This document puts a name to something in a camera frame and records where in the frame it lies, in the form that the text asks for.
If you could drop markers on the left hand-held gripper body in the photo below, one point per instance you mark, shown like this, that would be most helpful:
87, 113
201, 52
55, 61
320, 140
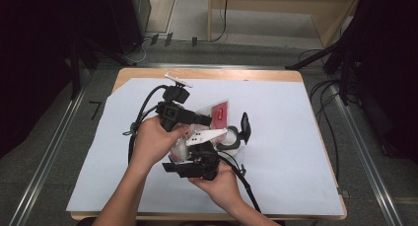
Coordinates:
171, 112

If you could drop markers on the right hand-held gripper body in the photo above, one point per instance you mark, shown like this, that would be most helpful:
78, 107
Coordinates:
200, 163

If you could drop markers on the red and white spout pouch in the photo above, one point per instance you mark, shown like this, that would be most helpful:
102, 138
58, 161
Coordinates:
219, 115

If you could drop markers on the person's left hand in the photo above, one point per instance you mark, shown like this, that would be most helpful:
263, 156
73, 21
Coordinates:
151, 143

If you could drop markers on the person's right hand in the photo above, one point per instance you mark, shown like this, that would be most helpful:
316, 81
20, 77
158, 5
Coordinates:
223, 186

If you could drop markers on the wooden table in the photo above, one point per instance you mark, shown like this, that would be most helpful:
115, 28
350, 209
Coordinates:
210, 74

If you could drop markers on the small black floor block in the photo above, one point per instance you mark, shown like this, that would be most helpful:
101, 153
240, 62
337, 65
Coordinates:
194, 41
168, 39
154, 39

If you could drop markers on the light blue table mat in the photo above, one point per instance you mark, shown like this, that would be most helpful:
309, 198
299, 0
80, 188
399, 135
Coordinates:
295, 153

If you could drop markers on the person's dark clothing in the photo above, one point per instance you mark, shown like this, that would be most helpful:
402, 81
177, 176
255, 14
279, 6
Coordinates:
86, 222

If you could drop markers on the dark cabinet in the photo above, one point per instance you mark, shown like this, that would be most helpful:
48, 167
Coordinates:
131, 15

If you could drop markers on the black tripod stand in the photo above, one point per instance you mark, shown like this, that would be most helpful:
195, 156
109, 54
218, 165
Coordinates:
309, 60

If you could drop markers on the dark curtain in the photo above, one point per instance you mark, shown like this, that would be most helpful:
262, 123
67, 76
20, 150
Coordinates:
394, 55
33, 55

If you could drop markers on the light wooden shelf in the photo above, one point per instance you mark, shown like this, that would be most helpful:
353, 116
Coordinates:
328, 12

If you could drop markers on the metal floor rail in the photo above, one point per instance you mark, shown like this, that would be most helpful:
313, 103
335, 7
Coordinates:
49, 160
361, 153

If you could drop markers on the small metal table bracket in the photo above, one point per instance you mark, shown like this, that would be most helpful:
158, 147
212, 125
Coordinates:
344, 193

